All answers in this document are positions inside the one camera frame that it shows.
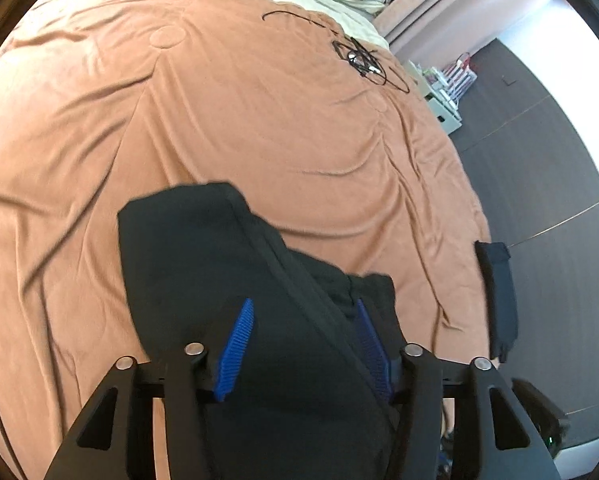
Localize cream duvet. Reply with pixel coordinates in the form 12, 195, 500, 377
199, 0, 391, 49

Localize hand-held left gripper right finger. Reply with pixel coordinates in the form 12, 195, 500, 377
354, 299, 563, 480

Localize tangled black cable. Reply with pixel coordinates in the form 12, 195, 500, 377
262, 9, 410, 95

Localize folded black pants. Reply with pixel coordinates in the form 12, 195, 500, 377
474, 241, 519, 362

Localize pink curtain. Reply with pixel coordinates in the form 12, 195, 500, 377
374, 0, 540, 56

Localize white nightstand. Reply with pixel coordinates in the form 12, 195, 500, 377
407, 60, 464, 134

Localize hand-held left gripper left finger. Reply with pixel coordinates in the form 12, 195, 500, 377
44, 297, 256, 480

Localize black shorts pants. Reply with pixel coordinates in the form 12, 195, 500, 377
116, 182, 405, 480

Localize brown blanket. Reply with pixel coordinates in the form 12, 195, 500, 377
0, 0, 493, 480

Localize striped bag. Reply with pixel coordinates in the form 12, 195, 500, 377
442, 52, 478, 89

